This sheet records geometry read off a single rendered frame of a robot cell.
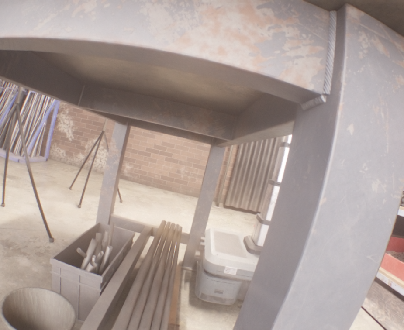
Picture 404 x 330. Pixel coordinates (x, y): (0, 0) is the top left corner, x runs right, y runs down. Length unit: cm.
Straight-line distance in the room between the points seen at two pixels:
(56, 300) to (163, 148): 338
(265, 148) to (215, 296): 278
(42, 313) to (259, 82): 79
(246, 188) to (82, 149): 274
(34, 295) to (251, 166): 327
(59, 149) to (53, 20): 434
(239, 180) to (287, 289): 340
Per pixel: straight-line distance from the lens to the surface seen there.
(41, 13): 24
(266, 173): 365
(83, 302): 93
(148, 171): 395
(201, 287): 119
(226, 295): 120
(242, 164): 356
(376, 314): 167
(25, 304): 79
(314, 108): 21
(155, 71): 52
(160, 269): 95
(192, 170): 388
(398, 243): 190
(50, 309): 80
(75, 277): 89
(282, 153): 129
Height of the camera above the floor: 69
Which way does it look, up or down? 2 degrees down
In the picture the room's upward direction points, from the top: 14 degrees clockwise
